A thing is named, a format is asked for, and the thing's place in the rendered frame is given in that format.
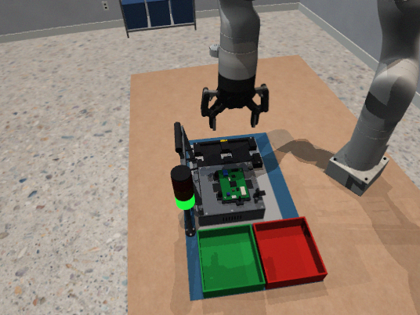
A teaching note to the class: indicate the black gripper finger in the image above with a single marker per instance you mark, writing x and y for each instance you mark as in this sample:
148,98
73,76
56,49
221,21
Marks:
215,109
257,109

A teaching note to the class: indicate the green circuit board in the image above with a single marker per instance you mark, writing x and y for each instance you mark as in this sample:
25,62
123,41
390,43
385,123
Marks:
232,184

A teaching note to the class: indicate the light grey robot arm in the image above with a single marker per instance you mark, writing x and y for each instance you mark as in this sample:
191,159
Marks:
392,89

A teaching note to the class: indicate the red bin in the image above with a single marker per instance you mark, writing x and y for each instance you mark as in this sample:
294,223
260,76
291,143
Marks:
288,253

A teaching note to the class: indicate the green open tray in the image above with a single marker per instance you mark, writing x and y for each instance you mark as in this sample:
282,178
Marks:
229,257

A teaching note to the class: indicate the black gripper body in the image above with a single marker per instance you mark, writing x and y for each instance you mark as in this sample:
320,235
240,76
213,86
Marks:
235,88

